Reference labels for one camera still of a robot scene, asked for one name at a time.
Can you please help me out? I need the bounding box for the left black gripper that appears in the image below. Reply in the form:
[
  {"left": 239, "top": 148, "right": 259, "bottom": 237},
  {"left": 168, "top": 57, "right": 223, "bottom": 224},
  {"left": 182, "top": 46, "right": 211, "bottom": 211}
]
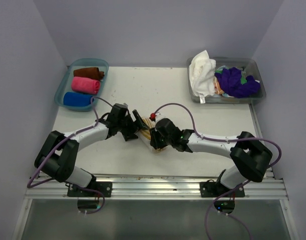
[{"left": 117, "top": 109, "right": 149, "bottom": 141}]

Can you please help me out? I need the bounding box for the yellow white striped towel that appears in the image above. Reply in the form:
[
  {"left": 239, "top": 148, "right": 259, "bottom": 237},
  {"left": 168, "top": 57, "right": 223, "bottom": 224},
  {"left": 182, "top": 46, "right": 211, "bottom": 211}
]
[{"left": 136, "top": 117, "right": 167, "bottom": 154}]

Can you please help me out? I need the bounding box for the blue towel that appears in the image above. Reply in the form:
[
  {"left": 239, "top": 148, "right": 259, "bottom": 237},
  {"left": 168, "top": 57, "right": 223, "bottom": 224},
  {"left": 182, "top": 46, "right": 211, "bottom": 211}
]
[{"left": 63, "top": 92, "right": 92, "bottom": 107}]

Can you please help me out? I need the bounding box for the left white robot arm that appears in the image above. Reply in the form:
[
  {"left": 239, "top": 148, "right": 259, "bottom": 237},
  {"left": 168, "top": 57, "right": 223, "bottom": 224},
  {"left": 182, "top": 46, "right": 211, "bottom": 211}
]
[{"left": 34, "top": 103, "right": 148, "bottom": 197}]

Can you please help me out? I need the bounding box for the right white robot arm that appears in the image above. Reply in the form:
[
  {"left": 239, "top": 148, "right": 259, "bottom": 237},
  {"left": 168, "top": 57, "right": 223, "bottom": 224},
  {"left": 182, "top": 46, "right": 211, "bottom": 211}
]
[{"left": 149, "top": 118, "right": 272, "bottom": 196}]

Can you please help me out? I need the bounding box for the brown rolled towel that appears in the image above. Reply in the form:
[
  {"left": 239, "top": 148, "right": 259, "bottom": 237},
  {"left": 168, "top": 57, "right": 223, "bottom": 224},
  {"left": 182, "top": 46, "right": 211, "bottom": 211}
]
[{"left": 73, "top": 67, "right": 105, "bottom": 81}]

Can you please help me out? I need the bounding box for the pink rolled towel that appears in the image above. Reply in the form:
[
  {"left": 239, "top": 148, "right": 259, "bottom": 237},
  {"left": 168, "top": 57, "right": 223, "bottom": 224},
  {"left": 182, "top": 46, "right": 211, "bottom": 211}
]
[{"left": 71, "top": 76, "right": 101, "bottom": 95}]

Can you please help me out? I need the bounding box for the teal plastic tray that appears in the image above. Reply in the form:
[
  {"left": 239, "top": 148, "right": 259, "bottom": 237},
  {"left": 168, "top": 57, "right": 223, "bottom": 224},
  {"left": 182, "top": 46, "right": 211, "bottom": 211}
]
[{"left": 54, "top": 58, "right": 109, "bottom": 112}]

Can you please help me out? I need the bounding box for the peach patterned cloth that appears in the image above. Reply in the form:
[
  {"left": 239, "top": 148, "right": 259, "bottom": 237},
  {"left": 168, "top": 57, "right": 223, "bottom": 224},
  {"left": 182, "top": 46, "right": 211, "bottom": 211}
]
[{"left": 213, "top": 77, "right": 229, "bottom": 98}]

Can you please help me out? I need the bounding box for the grey plastic bin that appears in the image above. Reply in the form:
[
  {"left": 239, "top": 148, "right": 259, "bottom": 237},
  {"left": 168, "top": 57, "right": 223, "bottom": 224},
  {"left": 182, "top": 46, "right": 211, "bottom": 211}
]
[{"left": 186, "top": 57, "right": 267, "bottom": 105}]

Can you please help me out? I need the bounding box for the purple towel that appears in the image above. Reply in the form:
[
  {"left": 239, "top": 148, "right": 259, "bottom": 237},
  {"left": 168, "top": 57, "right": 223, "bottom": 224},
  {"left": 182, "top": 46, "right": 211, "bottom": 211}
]
[{"left": 215, "top": 67, "right": 261, "bottom": 99}]

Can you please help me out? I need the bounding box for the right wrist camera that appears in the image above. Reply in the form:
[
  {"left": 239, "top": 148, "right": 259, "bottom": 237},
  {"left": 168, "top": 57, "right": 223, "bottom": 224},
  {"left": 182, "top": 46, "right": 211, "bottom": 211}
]
[{"left": 149, "top": 112, "right": 166, "bottom": 123}]

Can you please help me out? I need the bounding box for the aluminium mounting rail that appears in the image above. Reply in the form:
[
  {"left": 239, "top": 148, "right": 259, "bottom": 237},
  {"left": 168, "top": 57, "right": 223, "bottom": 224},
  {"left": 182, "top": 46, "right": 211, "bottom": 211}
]
[{"left": 25, "top": 175, "right": 288, "bottom": 200}]

